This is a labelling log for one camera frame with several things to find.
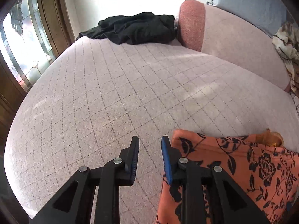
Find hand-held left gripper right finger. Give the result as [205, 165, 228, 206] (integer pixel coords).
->
[161, 135, 272, 224]

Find stained glass window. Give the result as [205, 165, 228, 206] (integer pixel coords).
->
[0, 0, 56, 89]

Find wooden window frame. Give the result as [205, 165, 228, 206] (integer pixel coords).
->
[35, 0, 75, 60]

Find grey pillow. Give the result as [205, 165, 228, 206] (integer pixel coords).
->
[207, 0, 292, 38]

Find pink quilted bed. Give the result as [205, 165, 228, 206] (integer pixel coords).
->
[4, 37, 299, 220]

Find black clothes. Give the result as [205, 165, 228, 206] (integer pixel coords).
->
[76, 12, 177, 45]

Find pink padded bolster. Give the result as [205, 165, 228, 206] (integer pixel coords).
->
[179, 0, 293, 92]

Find orange floral shirt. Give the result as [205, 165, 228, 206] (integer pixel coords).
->
[155, 128, 299, 224]

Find brown cream patterned blanket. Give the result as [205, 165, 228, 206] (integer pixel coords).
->
[272, 21, 299, 94]

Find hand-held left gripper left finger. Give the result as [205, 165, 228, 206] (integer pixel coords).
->
[30, 135, 140, 224]

